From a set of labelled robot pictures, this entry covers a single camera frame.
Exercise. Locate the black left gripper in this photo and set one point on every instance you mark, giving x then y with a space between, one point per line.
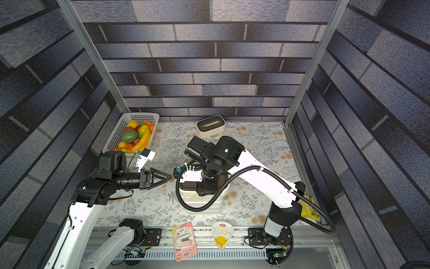
145 186

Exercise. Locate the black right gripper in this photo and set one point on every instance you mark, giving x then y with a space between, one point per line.
208 189

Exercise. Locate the brown lid rounded tissue box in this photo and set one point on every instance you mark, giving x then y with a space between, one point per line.
188 191

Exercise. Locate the dark brown lid tissue box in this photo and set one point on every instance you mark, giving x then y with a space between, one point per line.
211 126

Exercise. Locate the grey lid tissue box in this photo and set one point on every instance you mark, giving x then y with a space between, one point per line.
217 204
209 213
215 208

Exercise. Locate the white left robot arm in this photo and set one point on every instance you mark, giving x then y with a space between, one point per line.
88 201

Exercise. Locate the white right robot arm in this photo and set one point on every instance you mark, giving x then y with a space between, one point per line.
285 208

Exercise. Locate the yellow toy banana bunch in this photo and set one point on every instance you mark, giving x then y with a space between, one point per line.
138 144

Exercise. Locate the green toy mango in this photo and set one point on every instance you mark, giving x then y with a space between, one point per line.
129 136

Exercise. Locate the orange toy fruit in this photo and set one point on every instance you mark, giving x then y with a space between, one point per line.
149 124

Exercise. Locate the yellow-green toy pear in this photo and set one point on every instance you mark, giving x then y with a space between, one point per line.
142 129

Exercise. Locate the white plastic fruit basket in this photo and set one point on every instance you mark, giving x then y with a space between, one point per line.
114 138

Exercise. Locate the yellow toy lemon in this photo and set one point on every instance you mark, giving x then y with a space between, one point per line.
132 124

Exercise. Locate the pink blister pack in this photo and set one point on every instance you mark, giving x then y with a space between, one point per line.
184 240

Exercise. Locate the yellow smiley snack cup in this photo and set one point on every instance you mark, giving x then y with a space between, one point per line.
222 232

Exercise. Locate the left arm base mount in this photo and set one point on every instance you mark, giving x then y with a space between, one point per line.
152 238

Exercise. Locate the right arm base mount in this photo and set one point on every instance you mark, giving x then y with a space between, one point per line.
256 238

